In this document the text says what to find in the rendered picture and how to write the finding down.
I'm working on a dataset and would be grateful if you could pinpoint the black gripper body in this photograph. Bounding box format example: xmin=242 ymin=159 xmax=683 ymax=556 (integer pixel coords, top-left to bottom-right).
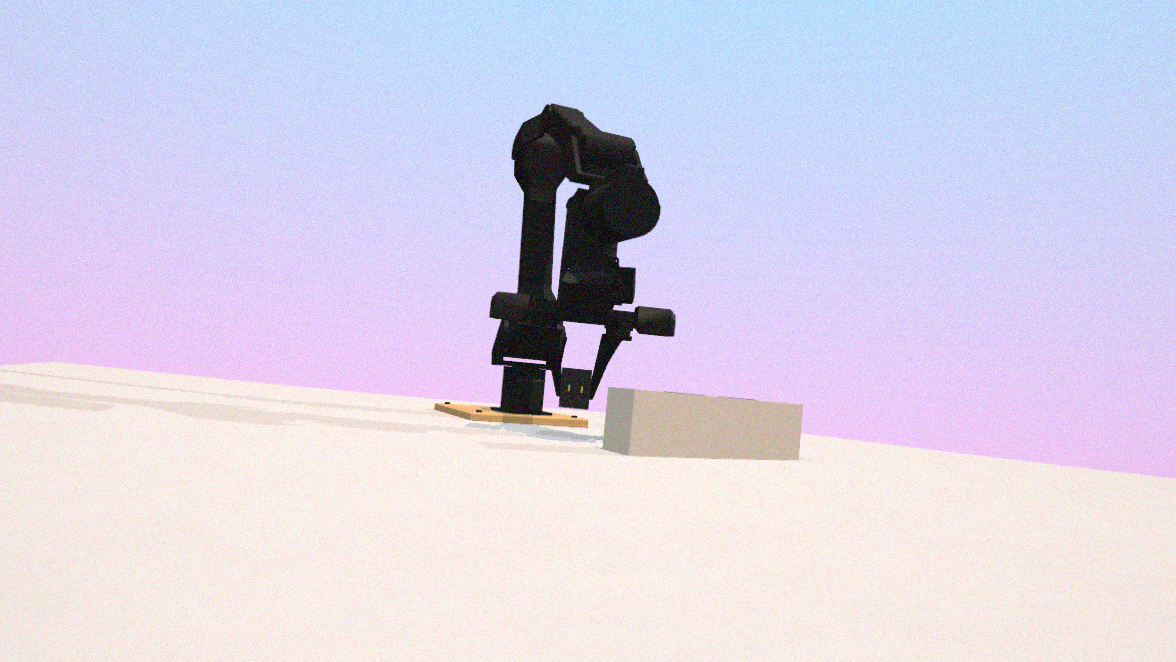
xmin=489 ymin=243 xmax=676 ymax=337

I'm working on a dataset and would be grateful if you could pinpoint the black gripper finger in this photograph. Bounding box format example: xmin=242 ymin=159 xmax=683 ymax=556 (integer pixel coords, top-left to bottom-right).
xmin=589 ymin=334 xmax=632 ymax=400
xmin=530 ymin=326 xmax=562 ymax=397

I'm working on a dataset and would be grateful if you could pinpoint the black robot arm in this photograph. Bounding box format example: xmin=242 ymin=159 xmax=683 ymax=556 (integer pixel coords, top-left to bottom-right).
xmin=492 ymin=103 xmax=661 ymax=416

